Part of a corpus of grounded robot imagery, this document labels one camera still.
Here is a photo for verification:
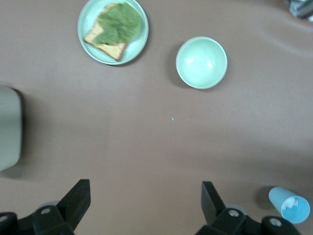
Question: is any light green bowl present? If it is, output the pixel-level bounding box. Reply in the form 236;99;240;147
175;36;228;90

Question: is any toast bread slice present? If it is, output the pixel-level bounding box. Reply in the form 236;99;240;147
83;2;143;62

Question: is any green lettuce leaf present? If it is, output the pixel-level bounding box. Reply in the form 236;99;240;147
93;2;143;46

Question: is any blue cup with tissue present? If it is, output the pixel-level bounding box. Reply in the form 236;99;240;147
268;186;311;225

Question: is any silver toaster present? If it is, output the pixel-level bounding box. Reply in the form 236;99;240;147
0;85;24;172

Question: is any light green plate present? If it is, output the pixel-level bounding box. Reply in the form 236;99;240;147
77;0;150;66

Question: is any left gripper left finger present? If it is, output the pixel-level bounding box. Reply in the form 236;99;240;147
32;179;91;235

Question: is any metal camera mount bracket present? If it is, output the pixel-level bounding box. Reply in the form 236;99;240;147
283;0;313;19

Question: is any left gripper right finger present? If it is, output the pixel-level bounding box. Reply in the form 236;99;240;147
195;181;263;235

